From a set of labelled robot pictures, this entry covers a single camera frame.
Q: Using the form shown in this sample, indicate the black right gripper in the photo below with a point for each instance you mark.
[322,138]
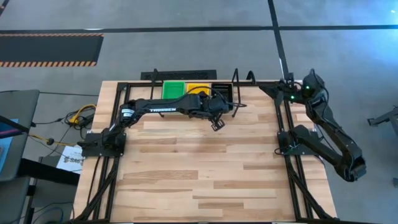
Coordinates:
[291,92]

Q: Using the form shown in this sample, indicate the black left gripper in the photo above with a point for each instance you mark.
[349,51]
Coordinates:
[216,107]

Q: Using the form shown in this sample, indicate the black slotted plastic basket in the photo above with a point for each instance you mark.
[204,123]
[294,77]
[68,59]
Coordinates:
[227,88]

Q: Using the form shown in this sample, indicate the yellow slotted plastic basket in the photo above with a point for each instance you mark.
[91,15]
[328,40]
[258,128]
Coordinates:
[199,91]

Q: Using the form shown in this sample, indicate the green slotted plastic basket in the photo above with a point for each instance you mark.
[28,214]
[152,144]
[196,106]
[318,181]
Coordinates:
[173,90]

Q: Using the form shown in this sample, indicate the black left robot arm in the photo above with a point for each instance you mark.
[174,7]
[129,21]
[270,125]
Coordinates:
[161,109]

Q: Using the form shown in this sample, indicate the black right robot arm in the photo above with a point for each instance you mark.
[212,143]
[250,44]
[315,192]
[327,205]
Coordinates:
[329,124]

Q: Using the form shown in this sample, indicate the grey stand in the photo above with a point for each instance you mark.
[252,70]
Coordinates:
[387,117]

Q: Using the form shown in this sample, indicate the white printed paper sheet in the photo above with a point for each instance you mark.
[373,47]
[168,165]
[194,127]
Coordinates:
[71,160]

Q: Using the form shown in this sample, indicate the black round plug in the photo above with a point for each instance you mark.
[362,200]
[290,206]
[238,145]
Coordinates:
[50,142]

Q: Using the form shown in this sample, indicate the black bench board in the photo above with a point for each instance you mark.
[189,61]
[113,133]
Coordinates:
[46,172]

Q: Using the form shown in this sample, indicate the black orange-striped floor mat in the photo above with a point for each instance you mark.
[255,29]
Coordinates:
[49,49]

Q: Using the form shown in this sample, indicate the grey desk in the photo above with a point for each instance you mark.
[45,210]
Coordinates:
[18,105]

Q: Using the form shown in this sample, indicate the open laptop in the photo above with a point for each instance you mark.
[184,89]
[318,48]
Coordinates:
[6,155]

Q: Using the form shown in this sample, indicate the black arched bracket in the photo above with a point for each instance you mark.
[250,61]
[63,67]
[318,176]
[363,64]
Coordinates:
[251,73]

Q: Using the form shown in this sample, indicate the black aluminium rig frame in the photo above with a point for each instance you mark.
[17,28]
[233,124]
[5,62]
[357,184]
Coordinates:
[120,85]

